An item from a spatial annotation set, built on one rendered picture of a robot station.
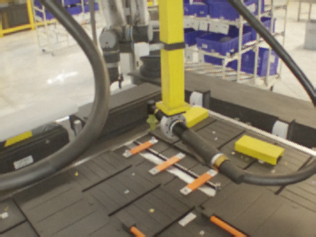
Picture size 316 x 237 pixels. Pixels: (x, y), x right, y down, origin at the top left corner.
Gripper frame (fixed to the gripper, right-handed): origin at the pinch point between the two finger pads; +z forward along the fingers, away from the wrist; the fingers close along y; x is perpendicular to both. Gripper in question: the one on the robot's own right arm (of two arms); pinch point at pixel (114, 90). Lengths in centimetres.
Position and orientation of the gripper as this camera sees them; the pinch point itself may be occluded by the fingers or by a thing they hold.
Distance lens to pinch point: 201.1
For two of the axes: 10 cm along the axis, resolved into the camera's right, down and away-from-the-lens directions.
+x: -7.3, -2.8, 6.2
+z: 0.5, 8.9, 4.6
